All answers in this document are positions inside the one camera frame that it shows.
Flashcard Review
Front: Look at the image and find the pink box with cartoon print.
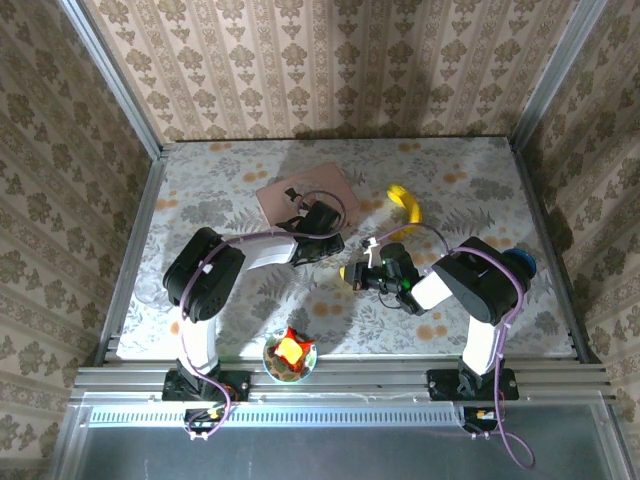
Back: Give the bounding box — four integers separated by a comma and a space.
254, 161, 362, 232

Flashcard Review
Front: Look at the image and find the yellow banana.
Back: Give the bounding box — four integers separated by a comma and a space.
386, 183, 424, 242

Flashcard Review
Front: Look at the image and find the red yellow toy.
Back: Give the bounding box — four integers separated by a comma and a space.
271, 326, 315, 372

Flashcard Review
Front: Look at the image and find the patterned bowl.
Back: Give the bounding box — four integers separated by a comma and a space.
262, 332, 319, 385

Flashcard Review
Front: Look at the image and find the blue cup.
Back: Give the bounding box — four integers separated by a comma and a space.
501, 248, 537, 281

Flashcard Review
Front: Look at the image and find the small black connector board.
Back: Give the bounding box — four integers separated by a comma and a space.
183, 406, 227, 435
461, 405, 502, 435

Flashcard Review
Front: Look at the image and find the grey metal sheet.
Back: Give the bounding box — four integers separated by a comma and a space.
48, 399, 635, 480

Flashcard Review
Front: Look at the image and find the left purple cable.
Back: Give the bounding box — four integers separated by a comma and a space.
178, 189, 348, 441

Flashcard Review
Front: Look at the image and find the aluminium front rail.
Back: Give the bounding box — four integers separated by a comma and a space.
69, 358, 617, 404

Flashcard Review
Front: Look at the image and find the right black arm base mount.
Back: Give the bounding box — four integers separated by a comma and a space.
426, 367, 520, 402

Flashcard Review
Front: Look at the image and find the slotted grey cable duct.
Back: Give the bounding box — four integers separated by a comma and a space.
87, 403, 464, 428

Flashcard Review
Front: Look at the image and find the aluminium side rail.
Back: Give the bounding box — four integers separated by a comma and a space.
93, 147, 169, 366
510, 142, 604, 364

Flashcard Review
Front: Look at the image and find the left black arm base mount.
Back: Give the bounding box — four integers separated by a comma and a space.
160, 367, 251, 402

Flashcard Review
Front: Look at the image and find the aluminium corner post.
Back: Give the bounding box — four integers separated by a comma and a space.
508, 0, 607, 151
58, 0, 164, 157

